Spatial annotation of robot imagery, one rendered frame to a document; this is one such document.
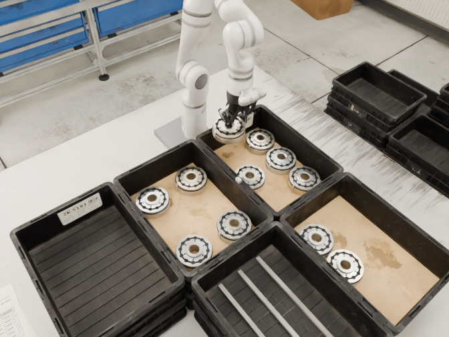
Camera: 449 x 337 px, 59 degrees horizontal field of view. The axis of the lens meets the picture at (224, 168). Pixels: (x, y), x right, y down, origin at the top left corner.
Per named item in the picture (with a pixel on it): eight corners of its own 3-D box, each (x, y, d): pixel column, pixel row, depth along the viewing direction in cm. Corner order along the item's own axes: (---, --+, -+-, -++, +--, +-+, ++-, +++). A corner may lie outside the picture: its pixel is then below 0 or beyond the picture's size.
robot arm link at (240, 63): (228, 85, 106) (257, 77, 109) (230, 33, 95) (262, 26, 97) (218, 70, 110) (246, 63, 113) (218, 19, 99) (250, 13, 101)
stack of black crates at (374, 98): (313, 139, 243) (331, 79, 209) (344, 120, 256) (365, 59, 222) (366, 178, 223) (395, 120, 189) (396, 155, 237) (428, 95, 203)
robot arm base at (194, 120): (179, 132, 159) (176, 99, 146) (195, 121, 164) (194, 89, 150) (194, 144, 155) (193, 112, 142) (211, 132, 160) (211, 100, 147)
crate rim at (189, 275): (111, 184, 118) (110, 178, 116) (193, 142, 131) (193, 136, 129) (188, 284, 98) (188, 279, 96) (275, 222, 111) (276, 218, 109)
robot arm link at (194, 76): (212, 65, 134) (212, 103, 147) (194, 53, 138) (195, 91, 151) (191, 77, 130) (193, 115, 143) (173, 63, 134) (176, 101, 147)
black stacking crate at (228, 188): (117, 202, 125) (111, 180, 117) (194, 162, 138) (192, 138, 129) (189, 299, 106) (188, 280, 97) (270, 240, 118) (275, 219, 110)
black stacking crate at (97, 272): (23, 254, 113) (9, 233, 104) (117, 203, 125) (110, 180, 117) (85, 374, 93) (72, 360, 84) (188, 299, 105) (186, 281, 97)
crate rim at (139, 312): (10, 236, 105) (7, 231, 104) (111, 184, 118) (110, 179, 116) (74, 364, 85) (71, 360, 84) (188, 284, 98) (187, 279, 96)
